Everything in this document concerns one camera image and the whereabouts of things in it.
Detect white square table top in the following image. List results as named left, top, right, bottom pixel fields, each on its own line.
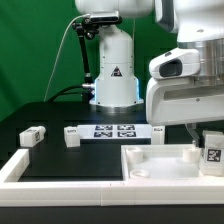
left=121, top=144, right=224, bottom=180

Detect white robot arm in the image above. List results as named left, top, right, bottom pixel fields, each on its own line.
left=75, top=0, right=224, bottom=126

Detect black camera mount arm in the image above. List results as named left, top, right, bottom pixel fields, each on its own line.
left=72, top=18, right=99, bottom=101

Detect white camera cable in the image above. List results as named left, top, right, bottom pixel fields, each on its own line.
left=43, top=13, right=92, bottom=103

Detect grey camera on mount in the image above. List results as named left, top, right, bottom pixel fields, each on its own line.
left=90, top=11, right=119, bottom=23

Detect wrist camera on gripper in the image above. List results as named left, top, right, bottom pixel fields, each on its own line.
left=149, top=48, right=200, bottom=80

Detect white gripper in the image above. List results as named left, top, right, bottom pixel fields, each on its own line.
left=146, top=77, right=224, bottom=147

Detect white U-shaped fence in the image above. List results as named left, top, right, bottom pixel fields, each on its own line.
left=0, top=149, right=224, bottom=207

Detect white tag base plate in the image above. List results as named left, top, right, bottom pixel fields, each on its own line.
left=77, top=124, right=152, bottom=139

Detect black base cables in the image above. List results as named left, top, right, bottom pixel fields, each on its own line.
left=47, top=84, right=95, bottom=103

